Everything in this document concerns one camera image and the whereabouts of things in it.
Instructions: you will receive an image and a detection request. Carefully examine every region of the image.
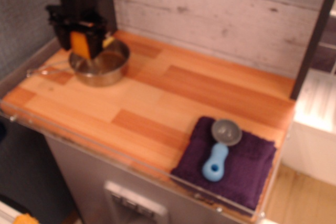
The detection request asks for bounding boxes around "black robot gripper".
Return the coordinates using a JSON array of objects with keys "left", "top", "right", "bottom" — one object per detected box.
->
[{"left": 46, "top": 0, "right": 107, "bottom": 59}]

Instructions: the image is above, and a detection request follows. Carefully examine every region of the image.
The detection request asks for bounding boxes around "orange cheese wedge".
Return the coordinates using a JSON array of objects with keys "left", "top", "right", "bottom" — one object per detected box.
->
[{"left": 69, "top": 31, "right": 116, "bottom": 59}]

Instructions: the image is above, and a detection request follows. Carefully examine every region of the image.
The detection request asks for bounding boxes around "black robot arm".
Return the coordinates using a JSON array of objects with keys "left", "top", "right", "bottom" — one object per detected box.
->
[{"left": 46, "top": 0, "right": 107, "bottom": 60}]

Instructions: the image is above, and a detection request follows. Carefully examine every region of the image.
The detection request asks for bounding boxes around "grey toy fridge cabinet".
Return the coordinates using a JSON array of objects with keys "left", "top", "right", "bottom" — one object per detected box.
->
[{"left": 46, "top": 133, "right": 252, "bottom": 223}]

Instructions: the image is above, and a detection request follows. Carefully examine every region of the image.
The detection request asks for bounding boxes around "silver dispenser panel with buttons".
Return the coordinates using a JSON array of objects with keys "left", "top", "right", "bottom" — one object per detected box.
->
[{"left": 103, "top": 180, "right": 170, "bottom": 223}]

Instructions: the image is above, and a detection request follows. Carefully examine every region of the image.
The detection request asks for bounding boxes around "grey blue ice cream scoop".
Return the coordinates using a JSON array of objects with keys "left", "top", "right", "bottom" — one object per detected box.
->
[{"left": 202, "top": 119, "right": 243, "bottom": 182}]

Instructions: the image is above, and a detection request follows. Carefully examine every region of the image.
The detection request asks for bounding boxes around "orange object bottom left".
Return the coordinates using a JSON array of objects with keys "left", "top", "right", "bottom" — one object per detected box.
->
[{"left": 13, "top": 214, "right": 39, "bottom": 224}]

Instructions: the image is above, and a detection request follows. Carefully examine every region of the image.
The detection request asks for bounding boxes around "purple folded towel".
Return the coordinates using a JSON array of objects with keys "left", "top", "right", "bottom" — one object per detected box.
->
[{"left": 171, "top": 116, "right": 277, "bottom": 210}]

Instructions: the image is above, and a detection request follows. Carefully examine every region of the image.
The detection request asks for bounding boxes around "white toy sink unit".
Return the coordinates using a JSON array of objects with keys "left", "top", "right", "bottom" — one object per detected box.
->
[{"left": 279, "top": 11, "right": 336, "bottom": 186}]

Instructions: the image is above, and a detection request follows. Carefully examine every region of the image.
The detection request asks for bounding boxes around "dark left frame post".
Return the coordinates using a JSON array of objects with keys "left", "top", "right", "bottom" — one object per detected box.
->
[{"left": 86, "top": 0, "right": 119, "bottom": 38}]

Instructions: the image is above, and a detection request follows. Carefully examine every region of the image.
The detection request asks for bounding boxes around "dark frame post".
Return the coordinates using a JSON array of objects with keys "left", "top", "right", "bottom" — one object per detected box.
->
[
  {"left": 86, "top": 0, "right": 119, "bottom": 38},
  {"left": 290, "top": 0, "right": 334, "bottom": 100}
]

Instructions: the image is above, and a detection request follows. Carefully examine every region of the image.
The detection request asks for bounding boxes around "silver pot with handle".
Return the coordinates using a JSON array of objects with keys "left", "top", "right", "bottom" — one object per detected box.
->
[{"left": 26, "top": 39, "right": 130, "bottom": 87}]

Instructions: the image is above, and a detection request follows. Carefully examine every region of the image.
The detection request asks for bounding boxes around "dark right frame post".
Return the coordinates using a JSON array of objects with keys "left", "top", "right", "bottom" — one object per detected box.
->
[{"left": 290, "top": 0, "right": 334, "bottom": 100}]

